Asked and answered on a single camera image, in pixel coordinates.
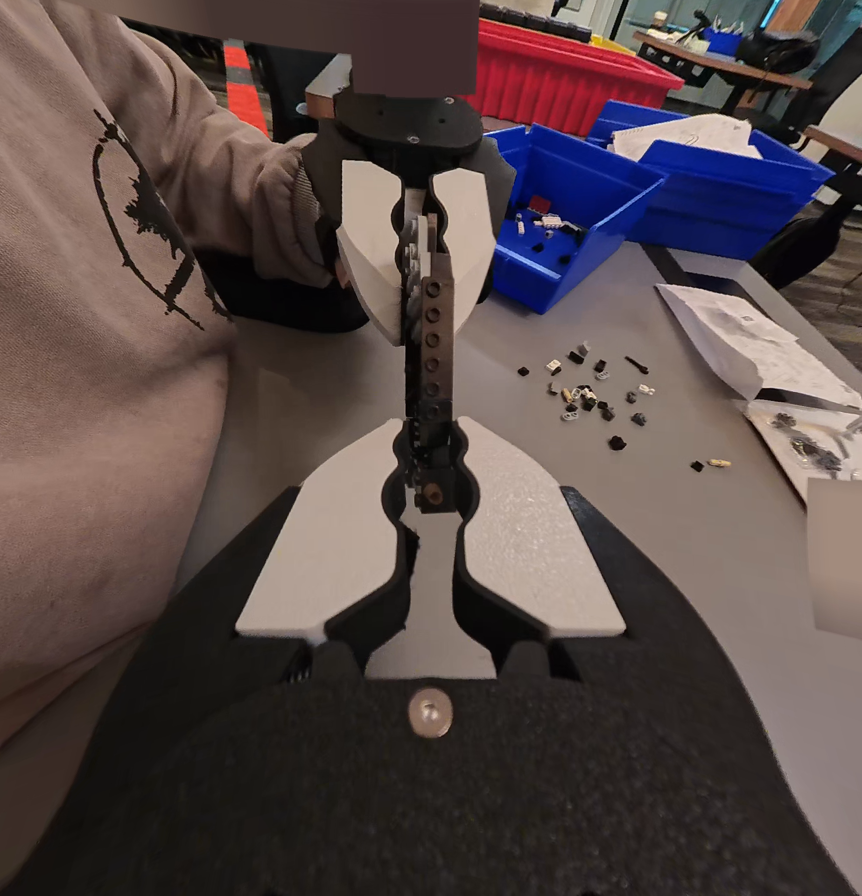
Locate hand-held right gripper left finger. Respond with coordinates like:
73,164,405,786
233,419,413,676

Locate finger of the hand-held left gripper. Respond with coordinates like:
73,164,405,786
431,170,498,333
336,160,407,349

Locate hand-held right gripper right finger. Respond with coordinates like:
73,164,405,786
450,416,628,676

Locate black brick chassis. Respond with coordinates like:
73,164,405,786
400,213,460,469

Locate grey axle brick assembly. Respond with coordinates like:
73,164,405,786
411,465,463,517

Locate person's left forearm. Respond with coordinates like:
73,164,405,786
172,70,335,289

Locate wood-edged office desk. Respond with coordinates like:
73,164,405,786
802,126,862,211
634,31,813,116

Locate loose mixed brick pieces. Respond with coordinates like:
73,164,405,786
511,196,593,267

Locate scattered small brick pieces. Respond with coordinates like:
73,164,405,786
517,342,658,451

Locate red black striped panel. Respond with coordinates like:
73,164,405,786
223,38,272,139

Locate red plastic bin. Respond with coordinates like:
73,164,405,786
476,20,686,127

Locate printed white paper bag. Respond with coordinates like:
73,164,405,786
609,115,764,162
655,282,862,410

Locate clear plastic parts bag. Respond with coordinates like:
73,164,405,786
742,399,862,501

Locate black backpack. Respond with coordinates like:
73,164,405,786
749,217,841,288

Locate black bag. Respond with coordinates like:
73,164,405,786
735,31,820,74

